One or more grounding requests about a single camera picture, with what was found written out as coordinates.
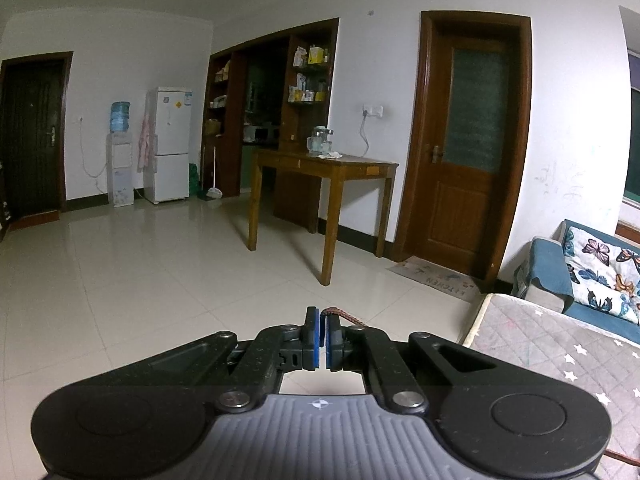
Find pink hanging cloth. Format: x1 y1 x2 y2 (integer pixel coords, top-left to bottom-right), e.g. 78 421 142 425
137 115 157 171

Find blue sofa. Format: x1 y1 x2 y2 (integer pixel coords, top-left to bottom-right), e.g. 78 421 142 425
510 219 640 346

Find assorted boxes and bottles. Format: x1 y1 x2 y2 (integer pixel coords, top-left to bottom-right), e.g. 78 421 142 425
207 45 333 106

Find brown shoelace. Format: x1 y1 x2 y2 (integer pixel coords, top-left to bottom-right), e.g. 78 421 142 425
322 307 640 468

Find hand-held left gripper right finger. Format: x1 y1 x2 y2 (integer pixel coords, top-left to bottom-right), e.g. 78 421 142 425
325 311 503 416

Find butterfly pattern pillow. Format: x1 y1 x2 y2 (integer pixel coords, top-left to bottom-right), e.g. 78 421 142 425
562 225 640 325

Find white water dispenser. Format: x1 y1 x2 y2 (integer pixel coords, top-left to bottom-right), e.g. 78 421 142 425
106 132 136 208

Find white microwave oven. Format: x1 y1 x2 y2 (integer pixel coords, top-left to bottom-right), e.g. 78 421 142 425
243 125 278 143

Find dark entrance door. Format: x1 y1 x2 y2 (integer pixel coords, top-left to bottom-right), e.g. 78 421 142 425
0 51 75 231

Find wooden table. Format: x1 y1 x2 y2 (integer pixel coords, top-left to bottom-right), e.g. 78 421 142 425
248 147 401 287

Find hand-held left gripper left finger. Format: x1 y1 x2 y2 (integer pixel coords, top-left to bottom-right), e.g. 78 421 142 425
149 306 326 413

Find wooden door with glass pane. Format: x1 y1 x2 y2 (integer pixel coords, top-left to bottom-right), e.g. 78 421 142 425
395 10 533 293

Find grey star quilted table cover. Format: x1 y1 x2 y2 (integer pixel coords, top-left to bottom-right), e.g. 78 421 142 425
460 292 640 480

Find blue water bottle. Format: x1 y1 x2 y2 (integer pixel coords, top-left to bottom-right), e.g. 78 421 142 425
110 101 132 135

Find grey doormat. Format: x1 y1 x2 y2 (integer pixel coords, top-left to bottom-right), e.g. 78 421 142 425
387 256 483 303

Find dark glass window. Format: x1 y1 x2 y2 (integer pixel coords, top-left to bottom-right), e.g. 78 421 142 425
620 5 640 211

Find white power cable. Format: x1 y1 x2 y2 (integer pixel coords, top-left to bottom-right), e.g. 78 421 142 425
79 117 110 196

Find white broom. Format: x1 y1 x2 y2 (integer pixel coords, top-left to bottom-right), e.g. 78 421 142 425
206 137 225 200

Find white fridge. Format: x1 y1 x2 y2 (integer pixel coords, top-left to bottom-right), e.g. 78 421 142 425
144 86 193 206

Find wooden shelf cabinet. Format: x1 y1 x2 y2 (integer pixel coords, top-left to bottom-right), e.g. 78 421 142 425
200 17 341 233

